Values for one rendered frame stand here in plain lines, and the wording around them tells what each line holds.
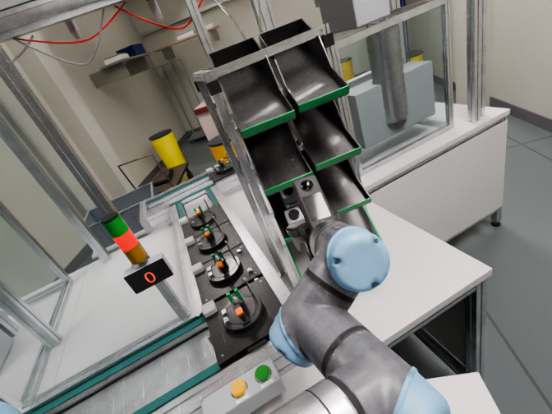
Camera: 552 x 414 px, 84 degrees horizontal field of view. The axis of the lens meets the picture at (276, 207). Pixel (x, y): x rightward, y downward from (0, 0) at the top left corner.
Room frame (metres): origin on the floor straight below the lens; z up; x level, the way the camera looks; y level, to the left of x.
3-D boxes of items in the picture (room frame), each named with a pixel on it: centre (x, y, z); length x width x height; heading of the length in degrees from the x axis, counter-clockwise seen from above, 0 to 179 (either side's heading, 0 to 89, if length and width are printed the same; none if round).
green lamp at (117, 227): (0.79, 0.43, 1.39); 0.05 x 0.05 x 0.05
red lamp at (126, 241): (0.79, 0.43, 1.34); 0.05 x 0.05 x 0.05
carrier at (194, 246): (1.21, 0.33, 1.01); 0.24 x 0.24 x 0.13; 13
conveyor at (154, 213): (2.17, -0.28, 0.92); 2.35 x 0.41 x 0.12; 103
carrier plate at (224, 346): (0.72, 0.22, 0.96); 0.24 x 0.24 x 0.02; 13
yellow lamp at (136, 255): (0.79, 0.43, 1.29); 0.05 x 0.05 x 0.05
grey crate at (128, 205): (2.59, 1.27, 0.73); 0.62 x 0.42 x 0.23; 103
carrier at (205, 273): (0.97, 0.28, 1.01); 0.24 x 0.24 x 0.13; 13
